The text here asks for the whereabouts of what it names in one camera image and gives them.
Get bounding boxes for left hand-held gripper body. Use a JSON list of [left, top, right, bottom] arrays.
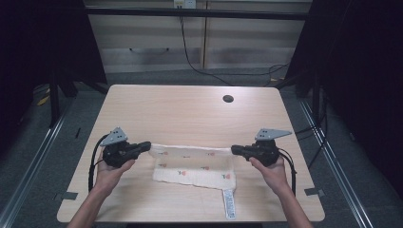
[[100, 126, 134, 169]]

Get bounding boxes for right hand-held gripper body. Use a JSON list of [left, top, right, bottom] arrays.
[[251, 128, 293, 168]]

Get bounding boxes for white towel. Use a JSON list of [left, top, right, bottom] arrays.
[[148, 142, 238, 220]]

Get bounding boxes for person's right hand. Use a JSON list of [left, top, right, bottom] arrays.
[[248, 156, 291, 196]]

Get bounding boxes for person's left hand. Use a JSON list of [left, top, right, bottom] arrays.
[[94, 151, 137, 196]]

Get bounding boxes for grey tape strip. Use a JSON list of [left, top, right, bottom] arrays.
[[303, 187, 326, 198], [60, 191, 79, 201]]

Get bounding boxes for pale wooden cabinet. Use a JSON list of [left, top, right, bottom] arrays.
[[83, 0, 314, 75]]

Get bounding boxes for dark curtain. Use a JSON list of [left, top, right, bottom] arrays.
[[0, 0, 107, 156], [284, 0, 403, 199]]

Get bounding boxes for black horizontal metal bar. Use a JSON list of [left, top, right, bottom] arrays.
[[84, 7, 314, 21]]

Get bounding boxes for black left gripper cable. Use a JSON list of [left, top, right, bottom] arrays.
[[87, 134, 110, 193]]

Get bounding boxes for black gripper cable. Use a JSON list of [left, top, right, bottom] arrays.
[[278, 147, 298, 197], [87, 134, 110, 193]]

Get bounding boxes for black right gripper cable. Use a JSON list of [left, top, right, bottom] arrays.
[[278, 147, 298, 197]]

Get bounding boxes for black floor cables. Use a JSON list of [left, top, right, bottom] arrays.
[[295, 93, 330, 169]]

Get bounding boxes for metal floor rail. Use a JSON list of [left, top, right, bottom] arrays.
[[0, 94, 74, 228], [298, 99, 375, 228]]

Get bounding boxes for black stand post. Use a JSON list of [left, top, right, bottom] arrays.
[[311, 75, 321, 122], [48, 69, 62, 129]]

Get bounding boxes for dark cabinet handle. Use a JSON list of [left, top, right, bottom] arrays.
[[128, 47, 171, 54]]

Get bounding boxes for long black power cable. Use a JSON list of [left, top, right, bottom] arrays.
[[178, 8, 290, 87]]

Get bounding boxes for white wall power outlet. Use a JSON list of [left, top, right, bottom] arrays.
[[172, 0, 198, 10]]

